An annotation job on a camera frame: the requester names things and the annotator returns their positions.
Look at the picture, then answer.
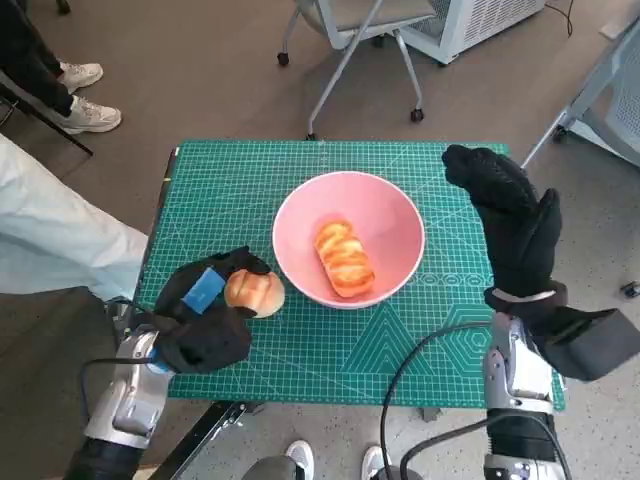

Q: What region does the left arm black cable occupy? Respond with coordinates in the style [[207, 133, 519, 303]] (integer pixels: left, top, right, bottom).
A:
[[81, 296, 171, 421]]

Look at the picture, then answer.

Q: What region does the black metal chair leg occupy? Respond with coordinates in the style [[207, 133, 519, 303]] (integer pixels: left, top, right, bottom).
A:
[[0, 67, 95, 157]]

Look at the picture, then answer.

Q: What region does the right black gloved robot hand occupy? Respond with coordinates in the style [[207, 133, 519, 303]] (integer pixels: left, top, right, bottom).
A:
[[441, 144, 563, 300]]

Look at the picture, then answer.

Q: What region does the green cutting mat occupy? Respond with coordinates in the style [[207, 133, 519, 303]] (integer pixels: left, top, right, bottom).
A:
[[130, 139, 569, 412]]

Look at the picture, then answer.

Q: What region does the white shoe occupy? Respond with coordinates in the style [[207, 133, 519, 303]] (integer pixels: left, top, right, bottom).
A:
[[285, 438, 315, 480], [360, 443, 396, 480]]

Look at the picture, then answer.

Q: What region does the white perforated cabinet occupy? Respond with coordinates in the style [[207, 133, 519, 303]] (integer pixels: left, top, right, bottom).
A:
[[399, 0, 547, 65]]

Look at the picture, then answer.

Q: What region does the pale mesh wheeled chair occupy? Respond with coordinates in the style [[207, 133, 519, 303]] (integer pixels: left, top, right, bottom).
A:
[[514, 19, 640, 174]]

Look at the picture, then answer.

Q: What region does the black floor cable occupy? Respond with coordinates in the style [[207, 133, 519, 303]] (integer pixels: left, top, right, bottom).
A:
[[543, 0, 575, 37]]

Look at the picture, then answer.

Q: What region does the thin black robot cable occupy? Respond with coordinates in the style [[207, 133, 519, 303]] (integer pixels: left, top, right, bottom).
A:
[[380, 322, 494, 480]]

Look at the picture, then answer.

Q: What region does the long striped bread loaf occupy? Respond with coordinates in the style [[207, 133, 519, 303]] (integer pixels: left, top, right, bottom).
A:
[[313, 218, 376, 300]]

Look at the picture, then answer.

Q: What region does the black metal table rail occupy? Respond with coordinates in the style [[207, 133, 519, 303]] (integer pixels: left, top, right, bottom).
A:
[[149, 401, 266, 480]]

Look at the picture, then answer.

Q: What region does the looped black robot cable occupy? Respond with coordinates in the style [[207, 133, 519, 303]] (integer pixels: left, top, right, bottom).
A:
[[399, 412, 571, 480]]

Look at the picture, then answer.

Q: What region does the grey wheeled chair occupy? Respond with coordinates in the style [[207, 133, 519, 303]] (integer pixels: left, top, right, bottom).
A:
[[274, 0, 437, 141]]

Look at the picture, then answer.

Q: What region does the pink bowl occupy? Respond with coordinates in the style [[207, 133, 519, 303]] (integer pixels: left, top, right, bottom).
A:
[[271, 171, 427, 310]]

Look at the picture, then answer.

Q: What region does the right black wrist camera box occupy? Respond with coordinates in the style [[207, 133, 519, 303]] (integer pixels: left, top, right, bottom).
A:
[[537, 307, 640, 384]]

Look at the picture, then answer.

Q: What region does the pale cardboard piece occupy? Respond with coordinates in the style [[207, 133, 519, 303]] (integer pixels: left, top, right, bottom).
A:
[[599, 13, 637, 39]]

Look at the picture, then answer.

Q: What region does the person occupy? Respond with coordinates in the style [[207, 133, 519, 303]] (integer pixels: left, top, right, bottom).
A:
[[0, 0, 123, 135], [0, 132, 151, 304]]

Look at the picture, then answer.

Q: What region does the left bare robot hand blue tape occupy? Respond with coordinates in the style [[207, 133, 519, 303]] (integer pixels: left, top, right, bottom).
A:
[[151, 244, 275, 325]]

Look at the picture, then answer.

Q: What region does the round bread bun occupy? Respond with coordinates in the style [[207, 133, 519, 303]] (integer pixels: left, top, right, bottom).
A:
[[223, 268, 287, 320]]

